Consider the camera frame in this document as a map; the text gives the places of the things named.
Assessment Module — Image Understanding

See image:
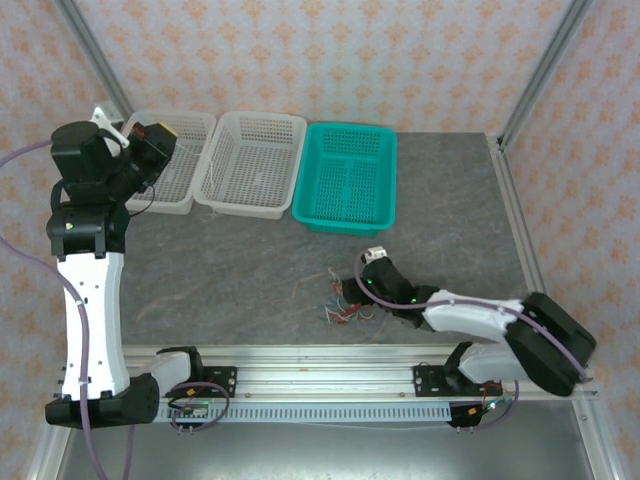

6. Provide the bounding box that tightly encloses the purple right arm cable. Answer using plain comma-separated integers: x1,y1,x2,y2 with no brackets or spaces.
353,251,590,385

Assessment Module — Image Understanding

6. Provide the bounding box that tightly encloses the aluminium frame post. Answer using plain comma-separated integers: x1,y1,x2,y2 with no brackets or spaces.
497,0,597,147
52,0,135,124

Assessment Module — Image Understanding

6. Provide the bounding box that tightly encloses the thin red cable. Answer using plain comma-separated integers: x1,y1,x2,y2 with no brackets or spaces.
331,305,375,327

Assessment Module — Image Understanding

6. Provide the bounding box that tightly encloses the grey slotted cable duct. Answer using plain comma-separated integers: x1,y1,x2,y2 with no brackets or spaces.
149,403,454,425

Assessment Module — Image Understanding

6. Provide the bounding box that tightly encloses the white plastic mesh basket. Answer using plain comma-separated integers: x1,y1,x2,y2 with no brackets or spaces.
119,109,217,216
192,110,308,221

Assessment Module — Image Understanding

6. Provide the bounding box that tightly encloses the aluminium frame side rail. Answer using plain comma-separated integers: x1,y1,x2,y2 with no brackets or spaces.
488,133,634,480
27,424,71,480

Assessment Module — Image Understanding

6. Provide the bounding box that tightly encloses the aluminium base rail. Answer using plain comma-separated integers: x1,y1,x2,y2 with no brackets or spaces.
122,343,601,401

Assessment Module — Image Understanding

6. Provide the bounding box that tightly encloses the teal plastic mesh basket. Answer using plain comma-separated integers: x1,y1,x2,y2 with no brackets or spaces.
291,122,399,237

